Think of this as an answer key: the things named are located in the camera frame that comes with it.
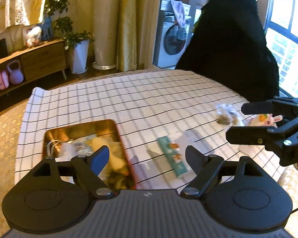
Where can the blue printed card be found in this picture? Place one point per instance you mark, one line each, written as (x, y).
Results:
(46, 28)

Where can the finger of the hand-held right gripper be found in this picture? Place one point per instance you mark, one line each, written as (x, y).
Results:
(250, 135)
(257, 107)

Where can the patterned hanging towel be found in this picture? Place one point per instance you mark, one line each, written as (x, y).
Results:
(178, 12)

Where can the washing machine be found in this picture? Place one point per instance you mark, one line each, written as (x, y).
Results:
(172, 42)

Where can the large window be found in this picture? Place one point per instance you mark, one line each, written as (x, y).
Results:
(290, 29)

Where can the beige hanging cloth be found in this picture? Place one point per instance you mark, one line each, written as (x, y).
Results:
(15, 2)

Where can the wooden cabinet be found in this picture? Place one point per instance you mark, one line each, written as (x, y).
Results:
(44, 59)

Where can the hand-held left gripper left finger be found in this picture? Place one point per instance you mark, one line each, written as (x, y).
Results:
(99, 160)

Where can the purple kettlebell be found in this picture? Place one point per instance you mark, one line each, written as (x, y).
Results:
(15, 74)

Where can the white planter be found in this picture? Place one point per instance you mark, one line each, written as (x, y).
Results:
(79, 58)

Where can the clear bag of small items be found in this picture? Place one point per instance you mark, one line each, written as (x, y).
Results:
(228, 115)

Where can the red tray with gold inside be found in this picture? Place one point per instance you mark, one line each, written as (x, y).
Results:
(89, 129)

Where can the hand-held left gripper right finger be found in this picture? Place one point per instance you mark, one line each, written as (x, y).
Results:
(195, 158)

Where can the checked white tablecloth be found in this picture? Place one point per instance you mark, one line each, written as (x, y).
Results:
(144, 99)

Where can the cream shell shaped cushion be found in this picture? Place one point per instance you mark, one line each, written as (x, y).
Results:
(16, 37)

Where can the yellow curtain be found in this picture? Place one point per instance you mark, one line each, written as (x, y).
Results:
(136, 24)

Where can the floral patterned rug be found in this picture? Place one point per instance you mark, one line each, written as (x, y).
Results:
(2, 153)

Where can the white and teal box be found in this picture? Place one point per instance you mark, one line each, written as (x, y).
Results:
(172, 153)

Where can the black rectangular device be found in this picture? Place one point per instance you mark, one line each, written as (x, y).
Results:
(2, 48)

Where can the green potted plant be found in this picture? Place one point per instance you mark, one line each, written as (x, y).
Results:
(62, 22)

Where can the pink white plush bunny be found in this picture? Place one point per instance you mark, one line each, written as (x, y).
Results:
(265, 120)

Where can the white covered standing air conditioner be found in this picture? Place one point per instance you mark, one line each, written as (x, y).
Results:
(106, 24)

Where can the plastic bag on cabinet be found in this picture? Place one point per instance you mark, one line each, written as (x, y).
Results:
(34, 36)

